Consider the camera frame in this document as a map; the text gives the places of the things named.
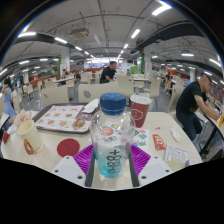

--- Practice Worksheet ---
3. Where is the red sauce packet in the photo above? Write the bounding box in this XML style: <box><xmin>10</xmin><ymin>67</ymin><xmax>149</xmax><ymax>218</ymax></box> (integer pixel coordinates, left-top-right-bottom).
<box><xmin>152</xmin><ymin>133</ymin><xmax>167</xmax><ymax>151</ymax></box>
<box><xmin>1</xmin><ymin>130</ymin><xmax>11</xmax><ymax>144</ymax></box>

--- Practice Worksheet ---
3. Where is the red paper cup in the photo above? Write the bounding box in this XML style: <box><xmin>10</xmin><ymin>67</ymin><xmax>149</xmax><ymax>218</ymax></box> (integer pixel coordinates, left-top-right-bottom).
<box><xmin>129</xmin><ymin>94</ymin><xmax>152</xmax><ymax>129</ymax></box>

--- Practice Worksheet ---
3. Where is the group of beige chairs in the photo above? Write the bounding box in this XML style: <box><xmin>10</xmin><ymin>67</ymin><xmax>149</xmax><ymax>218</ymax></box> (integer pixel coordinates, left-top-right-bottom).
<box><xmin>13</xmin><ymin>71</ymin><xmax>188</xmax><ymax>114</ymax></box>

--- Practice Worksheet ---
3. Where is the white paper napkin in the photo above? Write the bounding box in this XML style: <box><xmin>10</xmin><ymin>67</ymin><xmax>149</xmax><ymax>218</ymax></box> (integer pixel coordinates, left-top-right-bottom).
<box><xmin>81</xmin><ymin>98</ymin><xmax>100</xmax><ymax>114</ymax></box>

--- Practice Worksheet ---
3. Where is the white sachet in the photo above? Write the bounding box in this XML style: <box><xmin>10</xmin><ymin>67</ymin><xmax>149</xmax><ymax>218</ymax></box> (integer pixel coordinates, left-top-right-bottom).
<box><xmin>169</xmin><ymin>127</ymin><xmax>182</xmax><ymax>143</ymax></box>

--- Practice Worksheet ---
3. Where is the ceiling air conditioner unit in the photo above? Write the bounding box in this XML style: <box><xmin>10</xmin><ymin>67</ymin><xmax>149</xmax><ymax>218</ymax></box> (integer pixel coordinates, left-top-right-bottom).
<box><xmin>69</xmin><ymin>27</ymin><xmax>90</xmax><ymax>39</ymax></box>

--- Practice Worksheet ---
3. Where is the paper wrapper with fries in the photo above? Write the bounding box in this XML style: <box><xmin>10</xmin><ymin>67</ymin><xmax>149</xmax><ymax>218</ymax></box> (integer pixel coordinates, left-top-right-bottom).
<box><xmin>6</xmin><ymin>109</ymin><xmax>33</xmax><ymax>134</ymax></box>

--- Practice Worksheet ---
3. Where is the clear water bottle blue cap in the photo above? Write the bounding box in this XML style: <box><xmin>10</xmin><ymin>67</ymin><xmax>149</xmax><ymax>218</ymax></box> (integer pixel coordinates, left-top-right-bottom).
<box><xmin>89</xmin><ymin>92</ymin><xmax>137</xmax><ymax>179</ymax></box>

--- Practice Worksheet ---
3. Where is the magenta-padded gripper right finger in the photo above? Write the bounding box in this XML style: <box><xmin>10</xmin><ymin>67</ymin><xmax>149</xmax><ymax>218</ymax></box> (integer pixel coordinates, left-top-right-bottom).
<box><xmin>128</xmin><ymin>144</ymin><xmax>174</xmax><ymax>188</ymax></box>

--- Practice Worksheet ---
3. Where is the group of ceiling lights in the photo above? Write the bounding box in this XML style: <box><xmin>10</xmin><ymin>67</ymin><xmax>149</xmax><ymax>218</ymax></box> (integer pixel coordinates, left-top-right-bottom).
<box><xmin>0</xmin><ymin>3</ymin><xmax>224</xmax><ymax>88</ymax></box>

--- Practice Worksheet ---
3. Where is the white dining table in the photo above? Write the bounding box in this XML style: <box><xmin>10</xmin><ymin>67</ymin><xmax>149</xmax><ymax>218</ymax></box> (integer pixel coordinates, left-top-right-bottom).
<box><xmin>0</xmin><ymin>112</ymin><xmax>10</xmax><ymax>130</ymax></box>
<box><xmin>53</xmin><ymin>77</ymin><xmax>75</xmax><ymax>84</ymax></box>

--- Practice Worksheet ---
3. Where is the clear plastic packet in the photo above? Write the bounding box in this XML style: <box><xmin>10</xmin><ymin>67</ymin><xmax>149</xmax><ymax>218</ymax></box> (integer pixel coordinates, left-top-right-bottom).
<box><xmin>163</xmin><ymin>143</ymin><xmax>190</xmax><ymax>173</ymax></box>

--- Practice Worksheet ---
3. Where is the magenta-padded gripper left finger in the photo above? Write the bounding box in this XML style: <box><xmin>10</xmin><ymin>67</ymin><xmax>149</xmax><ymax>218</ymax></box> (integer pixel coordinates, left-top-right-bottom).
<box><xmin>51</xmin><ymin>143</ymin><xmax>97</xmax><ymax>188</ymax></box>

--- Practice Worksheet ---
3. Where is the flat round red coaster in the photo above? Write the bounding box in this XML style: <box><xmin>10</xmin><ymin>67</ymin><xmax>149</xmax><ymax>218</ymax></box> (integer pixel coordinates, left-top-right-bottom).
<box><xmin>56</xmin><ymin>138</ymin><xmax>81</xmax><ymax>158</ymax></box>

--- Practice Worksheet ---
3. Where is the dark brown food tray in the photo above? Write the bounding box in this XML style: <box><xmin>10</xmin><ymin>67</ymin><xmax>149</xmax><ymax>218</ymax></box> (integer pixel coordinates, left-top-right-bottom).
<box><xmin>32</xmin><ymin>103</ymin><xmax>101</xmax><ymax>135</ymax></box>

